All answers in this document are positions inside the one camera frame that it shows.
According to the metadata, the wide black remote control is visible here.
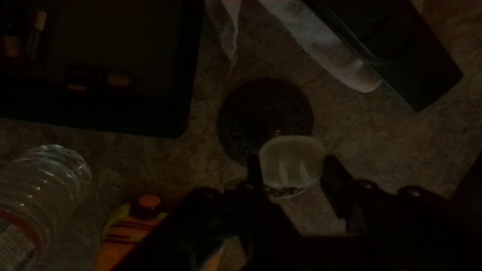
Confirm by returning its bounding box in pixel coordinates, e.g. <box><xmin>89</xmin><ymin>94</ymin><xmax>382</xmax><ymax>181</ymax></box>
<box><xmin>305</xmin><ymin>0</ymin><xmax>466</xmax><ymax>113</ymax></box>

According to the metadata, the orange yellow toy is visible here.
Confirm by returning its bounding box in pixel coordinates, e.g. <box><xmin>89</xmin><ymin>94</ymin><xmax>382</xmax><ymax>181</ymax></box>
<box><xmin>94</xmin><ymin>192</ymin><xmax>171</xmax><ymax>271</ymax></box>

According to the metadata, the round brown coaster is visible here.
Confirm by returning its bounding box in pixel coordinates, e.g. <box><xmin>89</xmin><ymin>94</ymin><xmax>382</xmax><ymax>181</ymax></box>
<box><xmin>216</xmin><ymin>77</ymin><xmax>317</xmax><ymax>168</ymax></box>

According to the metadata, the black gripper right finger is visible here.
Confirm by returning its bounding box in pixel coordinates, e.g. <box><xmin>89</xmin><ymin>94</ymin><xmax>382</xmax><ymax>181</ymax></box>
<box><xmin>320</xmin><ymin>153</ymin><xmax>385</xmax><ymax>238</ymax></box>

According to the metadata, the clear plastic water bottle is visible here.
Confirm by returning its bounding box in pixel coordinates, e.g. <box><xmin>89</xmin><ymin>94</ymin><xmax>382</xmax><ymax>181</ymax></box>
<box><xmin>0</xmin><ymin>144</ymin><xmax>96</xmax><ymax>271</ymax></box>

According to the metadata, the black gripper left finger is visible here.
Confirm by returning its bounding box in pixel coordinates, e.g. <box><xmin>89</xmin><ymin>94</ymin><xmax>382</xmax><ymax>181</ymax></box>
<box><xmin>234</xmin><ymin>153</ymin><xmax>284</xmax><ymax>238</ymax></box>

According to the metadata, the black box tray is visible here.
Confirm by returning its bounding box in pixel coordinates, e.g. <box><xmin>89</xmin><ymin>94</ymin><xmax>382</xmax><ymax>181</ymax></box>
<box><xmin>0</xmin><ymin>0</ymin><xmax>207</xmax><ymax>141</ymax></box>

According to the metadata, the small white plastic object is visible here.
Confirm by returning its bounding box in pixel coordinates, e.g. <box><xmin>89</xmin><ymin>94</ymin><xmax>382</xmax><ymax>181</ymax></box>
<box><xmin>258</xmin><ymin>135</ymin><xmax>329</xmax><ymax>199</ymax></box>

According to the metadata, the white rolled paper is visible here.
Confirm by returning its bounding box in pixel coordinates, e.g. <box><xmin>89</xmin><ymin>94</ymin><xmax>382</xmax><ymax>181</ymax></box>
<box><xmin>258</xmin><ymin>0</ymin><xmax>385</xmax><ymax>95</ymax></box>

